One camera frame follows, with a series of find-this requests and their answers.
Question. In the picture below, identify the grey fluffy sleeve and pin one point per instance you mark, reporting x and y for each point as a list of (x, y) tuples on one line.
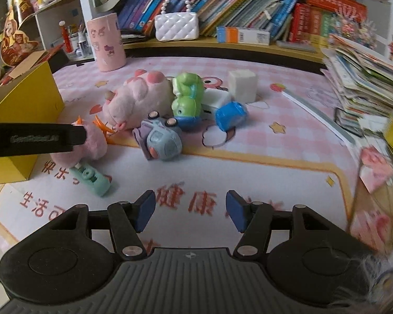
[(373, 284)]

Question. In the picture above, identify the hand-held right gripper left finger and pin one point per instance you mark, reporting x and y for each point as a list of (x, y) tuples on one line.
[(145, 211)]

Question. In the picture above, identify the white shelf unit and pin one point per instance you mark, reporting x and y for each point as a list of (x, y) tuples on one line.
[(52, 16)]

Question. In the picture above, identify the white plastic box toy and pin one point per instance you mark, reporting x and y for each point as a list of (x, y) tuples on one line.
[(214, 99)]

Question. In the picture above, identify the pink plush bear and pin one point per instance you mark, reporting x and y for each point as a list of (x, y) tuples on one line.
[(140, 99)]

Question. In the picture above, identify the pile of booklets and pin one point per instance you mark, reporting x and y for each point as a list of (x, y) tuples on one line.
[(363, 78)]

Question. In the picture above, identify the yellow cardboard box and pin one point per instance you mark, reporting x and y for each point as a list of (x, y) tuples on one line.
[(26, 104)]

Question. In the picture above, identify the pink printed desk mat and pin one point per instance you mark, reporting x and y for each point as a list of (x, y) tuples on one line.
[(265, 157)]

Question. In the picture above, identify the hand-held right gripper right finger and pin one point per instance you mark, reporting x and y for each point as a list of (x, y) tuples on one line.
[(236, 211)]

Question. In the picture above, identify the pink plush toy orange feet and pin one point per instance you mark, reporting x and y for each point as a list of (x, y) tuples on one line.
[(88, 152)]

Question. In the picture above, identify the row of colourful books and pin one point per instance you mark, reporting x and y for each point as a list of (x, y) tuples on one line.
[(222, 6)]

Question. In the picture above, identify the red figure decoration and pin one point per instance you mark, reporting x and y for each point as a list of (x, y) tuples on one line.
[(14, 39)]

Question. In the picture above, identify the orange and blue box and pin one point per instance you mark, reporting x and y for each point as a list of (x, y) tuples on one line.
[(242, 35)]

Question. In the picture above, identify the white ruler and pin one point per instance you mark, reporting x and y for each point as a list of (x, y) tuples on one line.
[(317, 114)]

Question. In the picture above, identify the pink card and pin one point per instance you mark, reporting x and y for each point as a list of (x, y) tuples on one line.
[(376, 170)]

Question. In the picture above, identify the white cube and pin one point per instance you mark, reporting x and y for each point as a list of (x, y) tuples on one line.
[(243, 85)]

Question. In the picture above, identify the pen holder with pens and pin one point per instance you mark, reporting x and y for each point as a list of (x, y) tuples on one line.
[(75, 42)]

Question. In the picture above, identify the wooden bookshelf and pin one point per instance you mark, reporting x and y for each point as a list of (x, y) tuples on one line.
[(216, 46)]

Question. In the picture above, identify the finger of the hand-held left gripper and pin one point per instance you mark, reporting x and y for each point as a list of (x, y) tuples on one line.
[(77, 134)]

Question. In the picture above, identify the mint green toy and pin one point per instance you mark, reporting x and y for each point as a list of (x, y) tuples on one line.
[(93, 178)]

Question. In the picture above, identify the pink cylindrical container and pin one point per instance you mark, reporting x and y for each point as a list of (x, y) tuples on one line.
[(106, 42)]

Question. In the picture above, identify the blue purple toy car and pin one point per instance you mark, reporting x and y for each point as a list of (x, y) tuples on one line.
[(160, 139)]

